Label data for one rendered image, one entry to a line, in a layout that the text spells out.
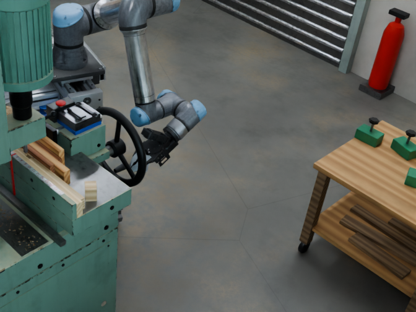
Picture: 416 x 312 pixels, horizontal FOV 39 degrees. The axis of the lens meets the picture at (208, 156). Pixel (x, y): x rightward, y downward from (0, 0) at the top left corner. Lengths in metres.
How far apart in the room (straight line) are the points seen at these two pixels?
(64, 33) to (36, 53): 0.88
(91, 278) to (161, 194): 1.24
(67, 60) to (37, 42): 0.92
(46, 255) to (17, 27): 0.63
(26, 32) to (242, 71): 2.95
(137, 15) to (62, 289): 0.92
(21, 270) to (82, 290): 0.31
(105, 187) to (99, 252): 0.25
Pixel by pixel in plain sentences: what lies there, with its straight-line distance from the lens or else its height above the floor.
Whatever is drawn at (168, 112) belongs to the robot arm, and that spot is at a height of 0.82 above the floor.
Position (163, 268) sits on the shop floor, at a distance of 2.73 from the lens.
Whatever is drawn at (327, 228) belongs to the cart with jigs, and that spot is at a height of 0.18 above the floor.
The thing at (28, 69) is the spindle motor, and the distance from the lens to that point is 1.55.
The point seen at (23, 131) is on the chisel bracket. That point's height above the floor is 1.05.
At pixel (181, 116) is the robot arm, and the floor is 0.84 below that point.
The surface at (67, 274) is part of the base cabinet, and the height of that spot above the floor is 0.64.
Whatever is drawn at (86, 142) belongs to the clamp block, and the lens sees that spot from 1.86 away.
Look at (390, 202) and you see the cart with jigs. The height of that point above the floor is 0.53.
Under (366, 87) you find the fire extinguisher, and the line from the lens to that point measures 4.36.
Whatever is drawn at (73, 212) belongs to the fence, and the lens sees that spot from 1.61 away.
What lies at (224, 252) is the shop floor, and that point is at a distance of 2.84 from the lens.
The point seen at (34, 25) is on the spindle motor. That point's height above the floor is 1.37.
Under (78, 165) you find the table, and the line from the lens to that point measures 1.81.
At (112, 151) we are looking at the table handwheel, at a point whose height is 0.82.
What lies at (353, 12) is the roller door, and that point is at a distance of 4.47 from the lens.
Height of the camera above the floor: 2.01
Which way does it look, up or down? 36 degrees down
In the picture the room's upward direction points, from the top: 8 degrees clockwise
